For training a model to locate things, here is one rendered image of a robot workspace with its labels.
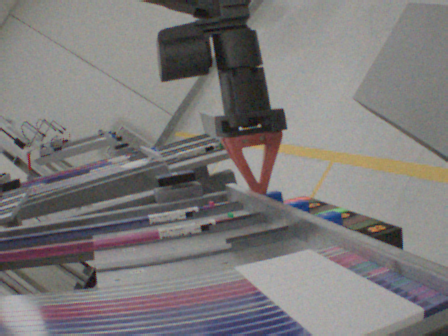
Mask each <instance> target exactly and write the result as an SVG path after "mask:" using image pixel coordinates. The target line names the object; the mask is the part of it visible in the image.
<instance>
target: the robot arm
mask: <svg viewBox="0 0 448 336"><path fill-rule="evenodd" d="M138 1H140V2H141V1H143V2H147V3H152V4H156V5H158V6H159V5H161V6H162V7H166V9H167V8H168V9H170V10H174V11H175V12H176V11H178V12H180V13H185V14H188V15H193V17H194V18H196V19H200V20H195V21H194V22H190V23H185V24H180V25H177V26H173V27H166V28H165V29H162V30H161V31H160V32H159V33H158V36H157V41H156V47H157V60H158V69H159V75H160V80H161V83H163V82H169V81H175V80H181V79H187V78H194V77H200V76H206V75H208V73H209V67H212V65H213V60H212V52H211V42H210V37H212V43H213V48H214V54H215V60H216V65H217V70H221V71H218V82H219V88H220V94H221V100H222V106H223V112H224V115H220V116H215V121H214V125H215V132H216V137H222V138H220V140H221V143H222V145H223V146H224V148H225V150H226V151H227V153H228V154H229V156H230V157H231V158H232V160H233V161H234V163H235V166H236V167H237V169H238V171H239V172H240V174H241V175H242V177H243V179H245V181H246V183H247V184H248V186H249V188H250V189H251V190H252V191H254V192H256V193H259V194H261V195H266V194H267V191H268V187H269V183H270V179H271V173H272V169H273V166H274V163H275V160H276V157H277V154H278V151H279V148H280V145H281V143H282V137H283V132H282V130H288V127H287V120H286V114H285V110H284V108H274V109H271V103H270V96H269V91H268V88H267V84H266V78H265V72H264V67H260V66H261V65H263V60H262V54H261V49H260V43H259V38H258V33H257V30H251V29H250V27H248V24H246V22H247V21H248V19H249V17H250V11H249V7H248V6H249V5H250V2H251V1H252V0H138ZM259 124H261V126H259ZM256 126H259V127H256ZM239 127H241V128H242V129H241V130H239ZM251 127H253V128H251ZM243 128H247V129H243ZM263 144H264V153H263V159H262V167H261V173H260V178H259V181H258V182H257V181H256V179H255V176H254V174H253V173H252V171H251V169H250V167H249V164H248V162H247V160H246V158H245V157H244V155H243V153H242V149H243V148H246V147H252V146H257V145H263Z"/></svg>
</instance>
